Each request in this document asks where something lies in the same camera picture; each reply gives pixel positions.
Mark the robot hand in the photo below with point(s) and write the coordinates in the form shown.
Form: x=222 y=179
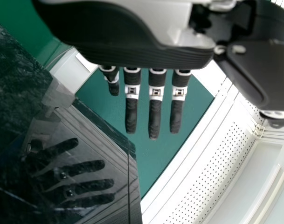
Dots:
x=141 y=35

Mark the black oven with glass door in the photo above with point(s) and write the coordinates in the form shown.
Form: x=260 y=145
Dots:
x=50 y=149

